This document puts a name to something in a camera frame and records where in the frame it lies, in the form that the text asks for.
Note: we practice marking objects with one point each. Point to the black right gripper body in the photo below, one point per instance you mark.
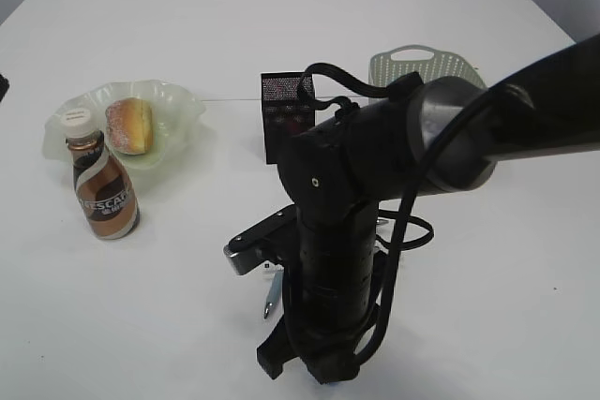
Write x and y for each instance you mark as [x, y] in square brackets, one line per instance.
[328, 295]

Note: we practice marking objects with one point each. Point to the brown Nescafe coffee bottle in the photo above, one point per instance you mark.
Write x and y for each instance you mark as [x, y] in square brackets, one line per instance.
[101, 184]

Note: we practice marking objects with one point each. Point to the sugared bread roll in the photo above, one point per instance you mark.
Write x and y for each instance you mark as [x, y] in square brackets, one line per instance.
[129, 126]

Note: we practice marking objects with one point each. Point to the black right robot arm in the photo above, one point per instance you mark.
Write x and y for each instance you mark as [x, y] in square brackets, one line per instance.
[354, 180]

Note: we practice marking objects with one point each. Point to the left blue-grey pen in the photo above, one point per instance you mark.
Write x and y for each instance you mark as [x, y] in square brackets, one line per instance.
[273, 295]

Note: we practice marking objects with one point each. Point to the black mesh pen holder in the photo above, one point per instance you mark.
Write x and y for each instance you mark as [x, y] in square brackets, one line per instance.
[283, 113]

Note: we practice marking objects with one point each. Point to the green plastic woven basket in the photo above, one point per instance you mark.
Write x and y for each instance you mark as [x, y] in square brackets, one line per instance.
[431, 64]

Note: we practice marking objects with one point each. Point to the green wavy glass plate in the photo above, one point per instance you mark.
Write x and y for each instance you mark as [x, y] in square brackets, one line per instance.
[175, 112]

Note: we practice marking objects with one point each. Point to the clear plastic ruler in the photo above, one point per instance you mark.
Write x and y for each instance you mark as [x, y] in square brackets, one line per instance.
[268, 268]

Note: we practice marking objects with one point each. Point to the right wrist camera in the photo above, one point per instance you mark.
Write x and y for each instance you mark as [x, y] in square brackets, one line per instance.
[275, 239]

